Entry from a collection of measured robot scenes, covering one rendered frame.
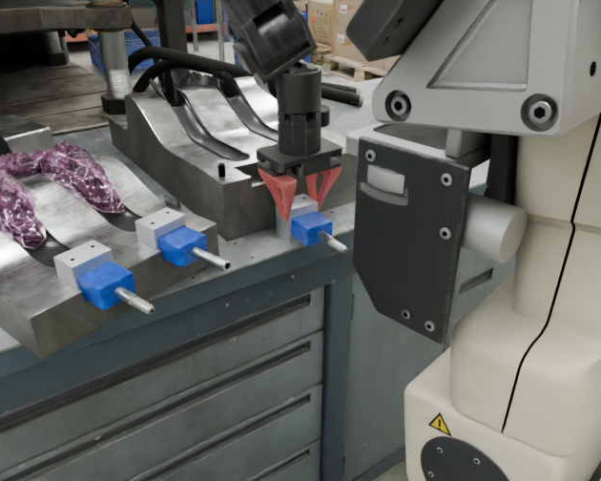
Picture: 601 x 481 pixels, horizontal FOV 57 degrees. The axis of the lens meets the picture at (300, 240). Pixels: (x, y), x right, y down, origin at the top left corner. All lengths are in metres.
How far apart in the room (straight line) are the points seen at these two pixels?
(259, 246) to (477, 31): 0.57
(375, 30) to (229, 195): 0.55
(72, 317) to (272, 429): 0.54
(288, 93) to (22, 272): 0.37
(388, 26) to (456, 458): 0.44
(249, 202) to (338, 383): 0.45
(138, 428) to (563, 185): 0.70
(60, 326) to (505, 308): 0.45
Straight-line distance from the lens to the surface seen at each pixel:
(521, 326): 0.51
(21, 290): 0.67
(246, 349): 0.92
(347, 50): 5.39
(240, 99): 1.08
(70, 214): 0.78
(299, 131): 0.72
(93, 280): 0.63
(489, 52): 0.27
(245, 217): 0.81
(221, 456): 1.05
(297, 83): 0.70
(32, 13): 1.48
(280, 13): 0.69
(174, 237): 0.69
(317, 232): 0.76
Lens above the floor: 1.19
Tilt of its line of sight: 29 degrees down
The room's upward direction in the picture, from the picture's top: straight up
